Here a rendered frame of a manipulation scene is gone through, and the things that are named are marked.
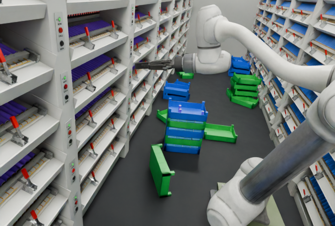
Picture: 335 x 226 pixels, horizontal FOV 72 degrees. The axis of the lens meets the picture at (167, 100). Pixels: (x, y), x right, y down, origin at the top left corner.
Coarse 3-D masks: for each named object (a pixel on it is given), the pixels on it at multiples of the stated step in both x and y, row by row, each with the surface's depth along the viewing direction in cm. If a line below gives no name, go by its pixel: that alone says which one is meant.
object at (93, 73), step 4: (104, 64) 131; (108, 64) 133; (96, 68) 123; (100, 68) 125; (104, 68) 130; (92, 72) 118; (96, 72) 121; (100, 72) 124; (84, 76) 112; (92, 76) 118; (80, 80) 107; (84, 80) 110; (72, 84) 102; (76, 84) 104; (80, 84) 108
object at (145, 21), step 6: (138, 12) 192; (144, 12) 200; (150, 12) 199; (138, 18) 160; (144, 18) 186; (150, 18) 185; (156, 18) 200; (138, 24) 161; (144, 24) 176; (150, 24) 184; (138, 30) 156; (144, 30) 171
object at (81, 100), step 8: (112, 56) 146; (120, 56) 145; (112, 64) 141; (120, 64) 146; (128, 64) 146; (104, 72) 128; (120, 72) 137; (88, 80) 115; (96, 80) 118; (104, 80) 122; (112, 80) 128; (80, 88) 107; (96, 88) 112; (104, 88) 121; (80, 96) 102; (88, 96) 104; (96, 96) 114; (80, 104) 98
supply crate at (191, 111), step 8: (168, 104) 187; (176, 104) 195; (184, 104) 195; (192, 104) 195; (200, 104) 195; (168, 112) 176; (176, 112) 176; (184, 112) 188; (192, 112) 190; (200, 112) 191; (200, 120) 179
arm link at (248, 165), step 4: (248, 160) 106; (252, 160) 105; (256, 160) 105; (260, 160) 106; (244, 164) 105; (248, 164) 103; (252, 164) 102; (256, 164) 102; (240, 168) 107; (244, 168) 103; (248, 168) 102; (252, 168) 101; (240, 172) 104; (244, 172) 103; (248, 172) 101; (236, 176) 104; (244, 176) 101; (268, 200) 106
